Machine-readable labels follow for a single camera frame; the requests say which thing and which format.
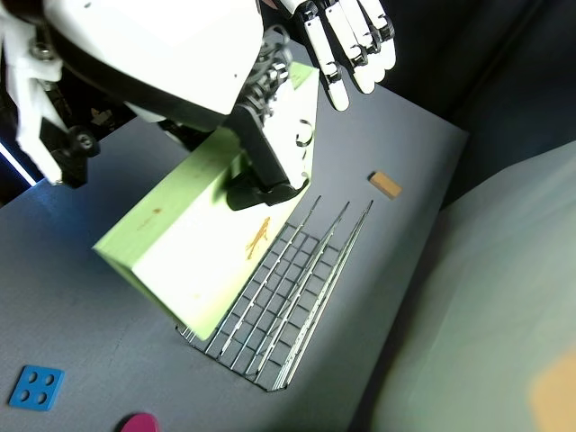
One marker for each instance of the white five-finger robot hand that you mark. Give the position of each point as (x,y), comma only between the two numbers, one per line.
(157,49)
(351,27)

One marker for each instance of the light green wooden box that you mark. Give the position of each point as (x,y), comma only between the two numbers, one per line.
(193,270)

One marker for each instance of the small tan wooden block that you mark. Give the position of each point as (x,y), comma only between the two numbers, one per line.
(385,184)

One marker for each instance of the dark grey table cloth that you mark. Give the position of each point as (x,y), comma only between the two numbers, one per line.
(90,324)

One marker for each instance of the blue block with round holes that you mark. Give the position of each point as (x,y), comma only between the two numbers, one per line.
(37,387)

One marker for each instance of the pink round disc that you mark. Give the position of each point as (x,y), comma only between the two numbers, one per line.
(140,424)

